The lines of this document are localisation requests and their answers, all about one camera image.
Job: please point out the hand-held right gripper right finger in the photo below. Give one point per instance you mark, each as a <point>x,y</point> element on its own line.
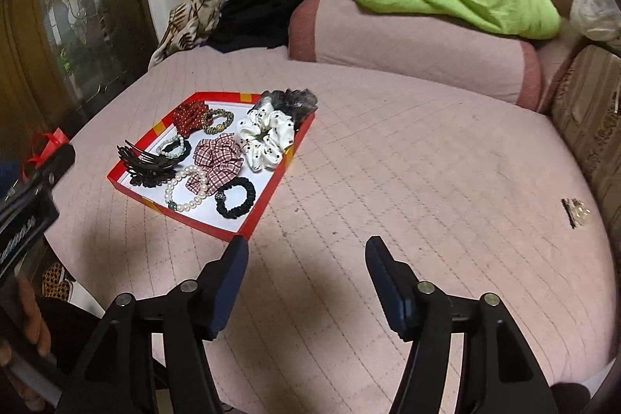
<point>393,292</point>

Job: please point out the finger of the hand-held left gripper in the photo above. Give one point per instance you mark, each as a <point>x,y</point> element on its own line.
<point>53,162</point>

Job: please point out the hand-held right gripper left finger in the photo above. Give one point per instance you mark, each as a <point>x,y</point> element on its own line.
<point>228,288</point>

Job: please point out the red rimmed white tray box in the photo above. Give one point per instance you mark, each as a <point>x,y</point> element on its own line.
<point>203,220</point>

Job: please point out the black hair claw clip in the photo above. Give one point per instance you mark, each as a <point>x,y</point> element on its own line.
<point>145,169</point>

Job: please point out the red plaid scrunchie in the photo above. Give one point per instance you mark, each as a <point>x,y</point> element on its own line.
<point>216,159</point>

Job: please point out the white polka dot scrunchie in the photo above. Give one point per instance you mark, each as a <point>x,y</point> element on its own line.
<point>262,142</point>

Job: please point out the person's left hand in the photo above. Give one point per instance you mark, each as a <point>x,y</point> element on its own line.
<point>36,317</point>

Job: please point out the patterned fabric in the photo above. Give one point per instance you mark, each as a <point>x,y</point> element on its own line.
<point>56,280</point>

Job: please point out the black scrunchie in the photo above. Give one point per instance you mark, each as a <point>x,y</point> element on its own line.
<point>247,195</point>

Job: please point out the person's dark clothing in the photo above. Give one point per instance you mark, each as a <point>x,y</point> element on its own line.
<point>73,326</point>

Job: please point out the wooden door with glass panel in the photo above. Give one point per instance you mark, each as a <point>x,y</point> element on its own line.
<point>97,31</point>

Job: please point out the red polka dot scrunchie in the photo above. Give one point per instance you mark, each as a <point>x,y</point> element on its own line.
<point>189,115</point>

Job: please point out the grey sheer scrunchie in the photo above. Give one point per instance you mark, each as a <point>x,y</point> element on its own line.
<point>296,101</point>

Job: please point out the small gold hair clip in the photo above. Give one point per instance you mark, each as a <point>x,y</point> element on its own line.
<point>577,212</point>

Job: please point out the leopard print cloth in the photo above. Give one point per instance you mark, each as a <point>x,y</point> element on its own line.
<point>194,16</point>

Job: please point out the pink bolster pillow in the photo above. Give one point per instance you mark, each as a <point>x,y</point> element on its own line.
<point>412,50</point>

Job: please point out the black cloth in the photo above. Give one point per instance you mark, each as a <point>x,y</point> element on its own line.
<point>257,23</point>

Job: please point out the white lace cloth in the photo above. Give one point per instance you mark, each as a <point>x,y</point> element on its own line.
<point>596,11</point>

